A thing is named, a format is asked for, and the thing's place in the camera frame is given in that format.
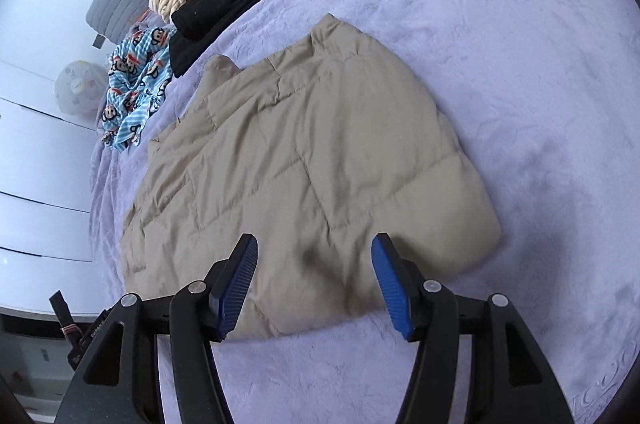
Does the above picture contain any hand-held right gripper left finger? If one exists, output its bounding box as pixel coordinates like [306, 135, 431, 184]
[52, 233, 259, 424]

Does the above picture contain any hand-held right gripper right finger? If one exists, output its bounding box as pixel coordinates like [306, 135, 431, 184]
[370, 232, 576, 424]

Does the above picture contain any beige puffer jacket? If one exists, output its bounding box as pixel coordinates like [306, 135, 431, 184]
[121, 13, 502, 341]

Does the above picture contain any white wardrobe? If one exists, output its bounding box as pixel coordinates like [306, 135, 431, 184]
[0, 59, 108, 320]

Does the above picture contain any blue monkey print cloth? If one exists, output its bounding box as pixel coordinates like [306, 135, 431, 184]
[101, 27, 177, 152]

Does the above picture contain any white round patterned pillow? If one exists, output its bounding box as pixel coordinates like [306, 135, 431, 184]
[54, 60, 108, 115]

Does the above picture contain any lilac fluffy blanket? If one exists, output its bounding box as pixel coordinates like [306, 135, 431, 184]
[90, 0, 640, 424]

